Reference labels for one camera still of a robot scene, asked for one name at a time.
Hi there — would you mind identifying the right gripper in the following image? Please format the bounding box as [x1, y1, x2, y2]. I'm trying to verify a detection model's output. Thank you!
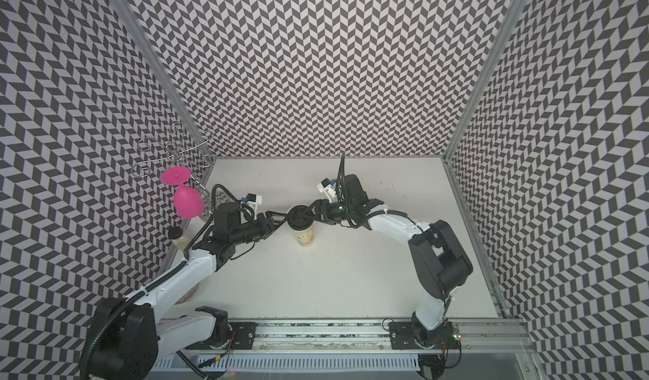
[302, 199, 354, 225]

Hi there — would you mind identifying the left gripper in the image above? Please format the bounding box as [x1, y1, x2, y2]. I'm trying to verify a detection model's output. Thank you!
[233, 212, 290, 247]

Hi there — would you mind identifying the black plastic cup lid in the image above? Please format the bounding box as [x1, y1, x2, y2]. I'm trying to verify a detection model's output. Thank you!
[287, 205, 314, 231]

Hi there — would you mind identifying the illustrated paper milk tea cup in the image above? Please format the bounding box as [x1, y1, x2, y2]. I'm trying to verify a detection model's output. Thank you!
[293, 226, 314, 247]

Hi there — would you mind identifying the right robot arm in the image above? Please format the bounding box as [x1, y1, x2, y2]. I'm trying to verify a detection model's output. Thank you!
[297, 156, 473, 349]

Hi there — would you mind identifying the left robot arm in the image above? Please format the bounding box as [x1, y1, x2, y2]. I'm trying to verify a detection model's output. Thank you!
[79, 201, 287, 379]

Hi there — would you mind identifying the pink plastic wine glass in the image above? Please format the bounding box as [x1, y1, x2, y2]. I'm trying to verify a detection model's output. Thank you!
[161, 167, 206, 219]

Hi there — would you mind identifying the small glass jar black lid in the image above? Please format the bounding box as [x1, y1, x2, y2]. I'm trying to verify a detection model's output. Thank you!
[167, 226, 191, 252]

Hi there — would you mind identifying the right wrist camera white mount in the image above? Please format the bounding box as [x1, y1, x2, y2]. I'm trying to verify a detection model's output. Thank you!
[317, 178, 338, 203]

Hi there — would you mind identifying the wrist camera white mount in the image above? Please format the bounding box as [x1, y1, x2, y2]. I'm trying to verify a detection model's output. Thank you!
[241, 194, 263, 207]
[317, 178, 338, 203]

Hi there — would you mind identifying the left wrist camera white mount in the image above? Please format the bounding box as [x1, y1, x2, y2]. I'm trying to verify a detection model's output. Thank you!
[241, 194, 263, 207]

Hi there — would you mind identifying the chrome wire glass rack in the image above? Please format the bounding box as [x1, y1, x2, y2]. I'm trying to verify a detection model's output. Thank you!
[131, 122, 216, 221]

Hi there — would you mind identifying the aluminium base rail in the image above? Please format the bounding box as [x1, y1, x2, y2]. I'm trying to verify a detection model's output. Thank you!
[154, 318, 543, 378]

